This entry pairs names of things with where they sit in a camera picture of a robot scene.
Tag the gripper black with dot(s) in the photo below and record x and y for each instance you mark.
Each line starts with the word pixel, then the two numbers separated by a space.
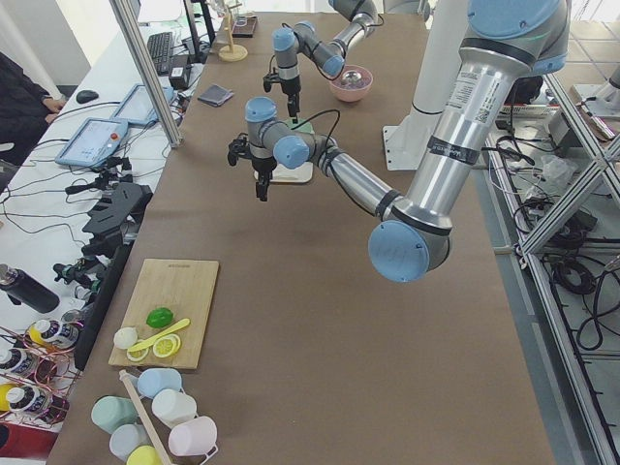
pixel 290 86
pixel 263 167

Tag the green bowl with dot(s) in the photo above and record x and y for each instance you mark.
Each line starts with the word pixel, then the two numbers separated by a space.
pixel 299 126

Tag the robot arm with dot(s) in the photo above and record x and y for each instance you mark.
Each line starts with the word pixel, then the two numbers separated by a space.
pixel 483 48
pixel 289 42

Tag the beige serving tray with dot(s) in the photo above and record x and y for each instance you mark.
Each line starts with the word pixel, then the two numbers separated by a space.
pixel 300 175

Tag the pink bowl with ice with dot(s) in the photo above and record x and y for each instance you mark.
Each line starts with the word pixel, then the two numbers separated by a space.
pixel 351 95

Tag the metal ice scoop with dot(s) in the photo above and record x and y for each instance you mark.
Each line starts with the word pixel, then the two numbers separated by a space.
pixel 352 79

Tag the grey folded cloth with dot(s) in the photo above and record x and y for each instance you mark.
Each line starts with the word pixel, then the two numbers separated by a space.
pixel 215 95

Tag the wooden mug tree stand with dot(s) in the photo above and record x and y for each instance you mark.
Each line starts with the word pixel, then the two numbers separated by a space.
pixel 231 52

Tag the wooden cutting board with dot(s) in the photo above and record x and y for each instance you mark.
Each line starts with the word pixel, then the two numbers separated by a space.
pixel 186 287

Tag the black keyboard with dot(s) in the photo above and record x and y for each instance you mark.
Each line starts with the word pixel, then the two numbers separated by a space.
pixel 159 46

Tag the teach pendant tablet far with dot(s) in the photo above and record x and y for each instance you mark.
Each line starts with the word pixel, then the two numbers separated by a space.
pixel 136 108

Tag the teach pendant tablet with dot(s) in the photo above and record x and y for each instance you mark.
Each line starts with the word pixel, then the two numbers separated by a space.
pixel 136 108
pixel 94 141

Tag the yellow plastic knife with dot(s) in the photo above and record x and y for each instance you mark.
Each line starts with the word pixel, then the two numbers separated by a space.
pixel 147 343

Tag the green lime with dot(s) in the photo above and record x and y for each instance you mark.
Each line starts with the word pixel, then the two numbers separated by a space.
pixel 159 317

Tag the teach pendant tablet near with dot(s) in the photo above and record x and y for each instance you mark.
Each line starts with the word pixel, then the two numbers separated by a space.
pixel 94 141

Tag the lemon slice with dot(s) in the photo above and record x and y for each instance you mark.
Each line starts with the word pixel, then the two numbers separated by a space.
pixel 166 346
pixel 137 355

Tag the black computer mouse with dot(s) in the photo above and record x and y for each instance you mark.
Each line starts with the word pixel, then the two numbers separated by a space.
pixel 86 96

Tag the white garlic bulb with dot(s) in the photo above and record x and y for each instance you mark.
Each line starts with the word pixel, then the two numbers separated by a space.
pixel 125 337

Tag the blue plastic cup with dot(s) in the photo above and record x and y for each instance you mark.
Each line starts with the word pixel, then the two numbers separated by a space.
pixel 154 380

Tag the white plastic cup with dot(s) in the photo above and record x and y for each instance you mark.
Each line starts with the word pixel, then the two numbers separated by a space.
pixel 173 407

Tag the person in black sleeve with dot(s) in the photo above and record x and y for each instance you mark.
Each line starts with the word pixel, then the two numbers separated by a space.
pixel 27 110

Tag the pink plastic cup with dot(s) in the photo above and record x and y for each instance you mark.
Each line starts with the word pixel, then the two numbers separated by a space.
pixel 197 436

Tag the black water bottle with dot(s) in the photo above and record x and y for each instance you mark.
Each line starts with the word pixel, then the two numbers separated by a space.
pixel 22 288

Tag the green plastic cup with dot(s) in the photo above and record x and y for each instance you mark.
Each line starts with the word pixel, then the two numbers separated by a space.
pixel 111 412

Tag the grey-blue plastic cup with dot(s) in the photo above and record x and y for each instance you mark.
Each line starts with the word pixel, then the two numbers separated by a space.
pixel 126 438

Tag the yellow plastic cup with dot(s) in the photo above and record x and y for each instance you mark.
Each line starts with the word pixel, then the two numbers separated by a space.
pixel 144 455

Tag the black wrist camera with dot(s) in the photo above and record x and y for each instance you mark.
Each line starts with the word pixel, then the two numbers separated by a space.
pixel 270 79
pixel 238 148

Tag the white camera pole stand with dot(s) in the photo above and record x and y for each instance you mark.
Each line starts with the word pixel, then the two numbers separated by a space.
pixel 404 144

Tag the aluminium frame post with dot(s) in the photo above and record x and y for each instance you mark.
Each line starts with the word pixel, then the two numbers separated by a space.
pixel 127 21

